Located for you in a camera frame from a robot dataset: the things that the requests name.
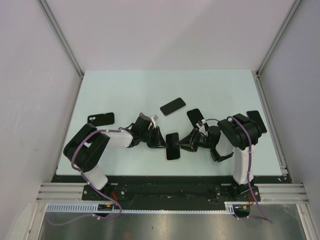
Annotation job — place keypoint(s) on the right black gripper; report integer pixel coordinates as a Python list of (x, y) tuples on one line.
[(193, 140)]

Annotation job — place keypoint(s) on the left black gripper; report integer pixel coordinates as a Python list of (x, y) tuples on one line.
[(155, 136)]

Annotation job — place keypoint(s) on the teal-edged phone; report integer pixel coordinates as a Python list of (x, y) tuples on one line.
[(172, 146)]

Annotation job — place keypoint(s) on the beige phone case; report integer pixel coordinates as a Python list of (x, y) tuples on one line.
[(173, 160)]

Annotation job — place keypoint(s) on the white-edged black phone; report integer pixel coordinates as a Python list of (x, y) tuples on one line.
[(173, 106)]

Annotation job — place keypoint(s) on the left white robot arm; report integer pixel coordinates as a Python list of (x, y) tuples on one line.
[(85, 149)]

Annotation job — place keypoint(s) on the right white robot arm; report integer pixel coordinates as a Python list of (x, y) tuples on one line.
[(234, 136)]

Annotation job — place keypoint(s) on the large black phone case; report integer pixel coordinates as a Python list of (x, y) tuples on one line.
[(195, 116)]

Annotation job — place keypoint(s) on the purple-edged phone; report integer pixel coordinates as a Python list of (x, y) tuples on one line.
[(253, 114)]

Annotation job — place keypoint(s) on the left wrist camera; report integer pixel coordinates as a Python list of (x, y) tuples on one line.
[(153, 121)]

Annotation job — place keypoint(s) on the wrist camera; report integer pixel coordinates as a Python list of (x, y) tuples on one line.
[(202, 126), (153, 121)]

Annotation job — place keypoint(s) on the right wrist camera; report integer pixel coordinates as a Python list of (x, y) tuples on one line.
[(202, 126)]

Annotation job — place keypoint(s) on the slotted cable duct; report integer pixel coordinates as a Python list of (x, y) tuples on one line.
[(207, 207)]

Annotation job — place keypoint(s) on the horizontal aluminium rail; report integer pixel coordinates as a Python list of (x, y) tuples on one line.
[(274, 193)]

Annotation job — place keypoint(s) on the left aluminium frame post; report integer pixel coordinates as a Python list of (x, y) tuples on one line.
[(54, 24)]

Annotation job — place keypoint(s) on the aluminium frame post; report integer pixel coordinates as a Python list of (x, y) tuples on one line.
[(54, 24), (289, 17)]

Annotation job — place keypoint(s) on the right aluminium frame post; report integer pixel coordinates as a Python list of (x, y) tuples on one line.
[(289, 17)]

